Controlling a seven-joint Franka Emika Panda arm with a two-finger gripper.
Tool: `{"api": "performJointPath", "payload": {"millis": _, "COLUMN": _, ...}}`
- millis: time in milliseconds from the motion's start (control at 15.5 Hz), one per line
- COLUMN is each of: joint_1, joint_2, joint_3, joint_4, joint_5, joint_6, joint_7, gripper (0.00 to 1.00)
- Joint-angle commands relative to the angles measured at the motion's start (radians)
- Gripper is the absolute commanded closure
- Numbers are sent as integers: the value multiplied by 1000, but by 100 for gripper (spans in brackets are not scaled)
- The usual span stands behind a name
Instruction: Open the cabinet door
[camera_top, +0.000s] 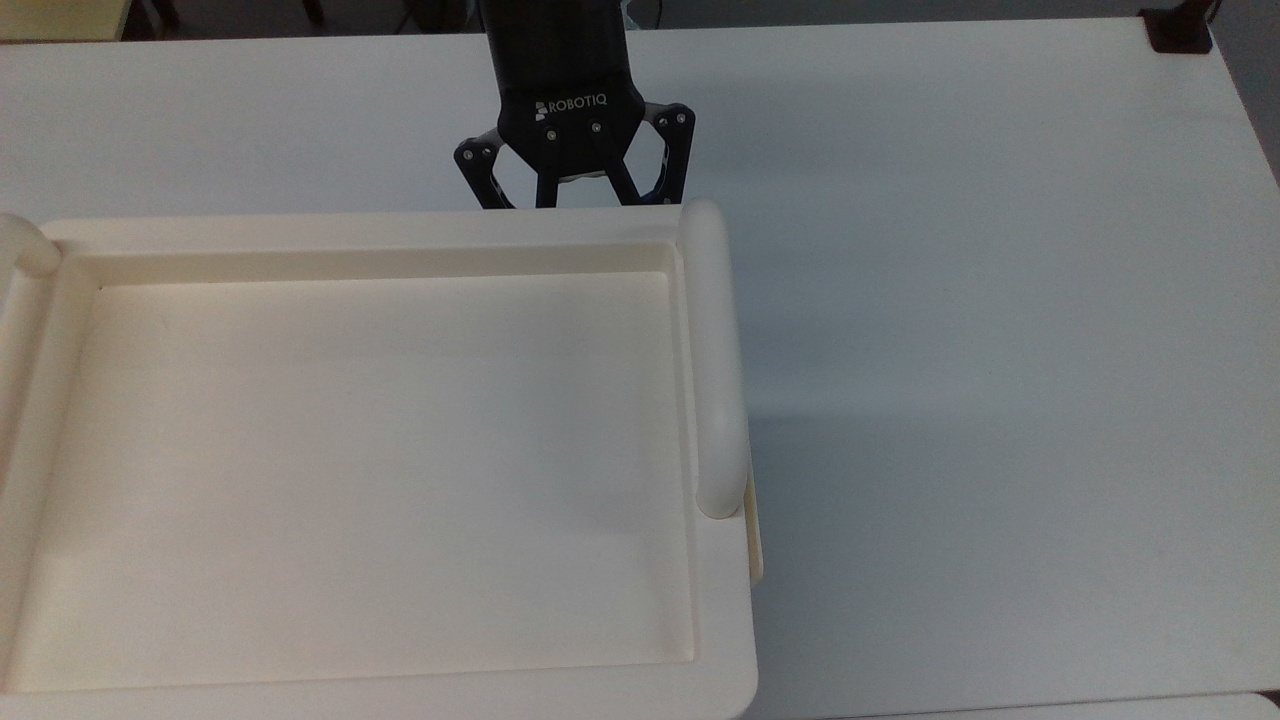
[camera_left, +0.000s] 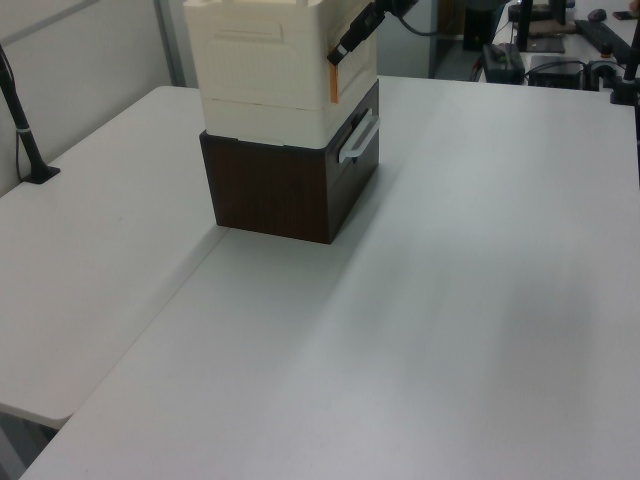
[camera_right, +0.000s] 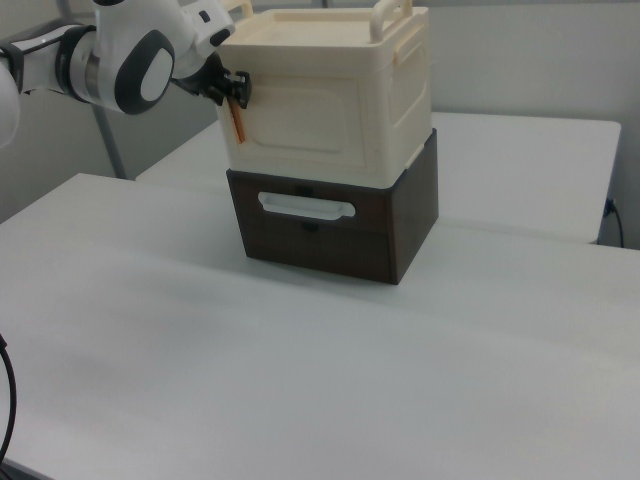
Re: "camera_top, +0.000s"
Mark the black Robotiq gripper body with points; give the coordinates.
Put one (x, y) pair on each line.
(565, 70)

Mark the black table clamp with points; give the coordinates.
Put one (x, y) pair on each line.
(1180, 35)

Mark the yellow wooden furniture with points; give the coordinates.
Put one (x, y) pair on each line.
(50, 15)

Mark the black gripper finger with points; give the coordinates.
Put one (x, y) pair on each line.
(680, 130)
(475, 152)

